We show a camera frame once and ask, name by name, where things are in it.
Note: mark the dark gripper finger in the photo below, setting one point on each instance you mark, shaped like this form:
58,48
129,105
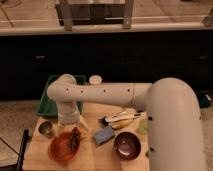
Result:
76,131

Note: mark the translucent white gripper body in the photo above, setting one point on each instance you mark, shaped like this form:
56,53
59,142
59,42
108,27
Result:
68,113

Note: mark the dark grape bunch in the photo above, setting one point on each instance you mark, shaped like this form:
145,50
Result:
74,143

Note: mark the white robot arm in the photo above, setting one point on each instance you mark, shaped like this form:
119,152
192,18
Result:
175,135

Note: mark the red bowl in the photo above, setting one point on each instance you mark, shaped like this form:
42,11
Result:
59,150

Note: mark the purple bowl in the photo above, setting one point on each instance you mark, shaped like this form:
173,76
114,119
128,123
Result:
127,146

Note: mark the green plastic tray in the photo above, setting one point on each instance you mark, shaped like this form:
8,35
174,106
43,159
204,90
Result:
48,108

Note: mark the blue sponge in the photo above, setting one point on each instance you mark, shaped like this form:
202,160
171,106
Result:
103,135

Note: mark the small metal cup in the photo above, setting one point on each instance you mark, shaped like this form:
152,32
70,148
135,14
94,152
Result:
46,129

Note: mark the white cylindrical cup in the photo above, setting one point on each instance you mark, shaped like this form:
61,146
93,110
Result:
95,80

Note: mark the yellow banana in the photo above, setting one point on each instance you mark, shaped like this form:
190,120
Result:
121,124

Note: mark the black pole at left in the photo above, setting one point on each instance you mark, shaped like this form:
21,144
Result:
22,149

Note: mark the white handled brush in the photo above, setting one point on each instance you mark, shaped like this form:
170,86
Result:
120,116

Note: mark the wooden frame structure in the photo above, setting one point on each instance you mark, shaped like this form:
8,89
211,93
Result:
94,12

